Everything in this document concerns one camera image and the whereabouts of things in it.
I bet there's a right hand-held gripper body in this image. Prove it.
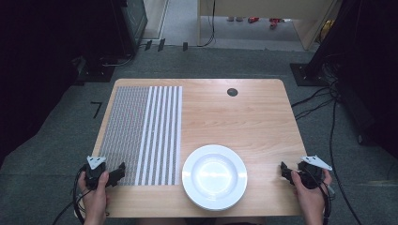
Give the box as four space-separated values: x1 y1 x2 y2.
294 155 333 190

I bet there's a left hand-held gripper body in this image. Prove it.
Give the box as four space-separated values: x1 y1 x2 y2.
84 155 109 190

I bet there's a person's right hand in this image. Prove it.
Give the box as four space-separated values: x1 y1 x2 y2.
290 169 333 219

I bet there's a person's left hand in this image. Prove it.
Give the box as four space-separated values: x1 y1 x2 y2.
77 171 110 221

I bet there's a grey striped placemat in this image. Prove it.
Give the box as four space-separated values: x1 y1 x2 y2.
98 85 184 187

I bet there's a white plate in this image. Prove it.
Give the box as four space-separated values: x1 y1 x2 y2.
181 143 249 212

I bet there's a black stand base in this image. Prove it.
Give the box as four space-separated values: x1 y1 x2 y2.
289 62 329 87
74 55 116 84

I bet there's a black cabinet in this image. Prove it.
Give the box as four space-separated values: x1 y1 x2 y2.
111 0 148 59

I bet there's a yellow object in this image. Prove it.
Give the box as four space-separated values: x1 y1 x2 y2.
319 19 335 43

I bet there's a light wooden desk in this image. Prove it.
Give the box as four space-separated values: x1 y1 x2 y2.
196 0 343 52

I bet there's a black floor cable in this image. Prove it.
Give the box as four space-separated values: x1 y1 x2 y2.
290 83 337 109
328 93 364 225

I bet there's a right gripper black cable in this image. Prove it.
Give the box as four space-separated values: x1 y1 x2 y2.
308 170 333 225

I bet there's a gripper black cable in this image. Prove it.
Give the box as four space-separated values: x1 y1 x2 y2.
308 170 333 225
51 164 89 225

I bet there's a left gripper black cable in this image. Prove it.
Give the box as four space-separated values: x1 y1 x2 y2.
51 164 89 225

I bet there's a hanging black cable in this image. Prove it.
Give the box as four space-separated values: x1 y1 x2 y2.
197 0 218 49

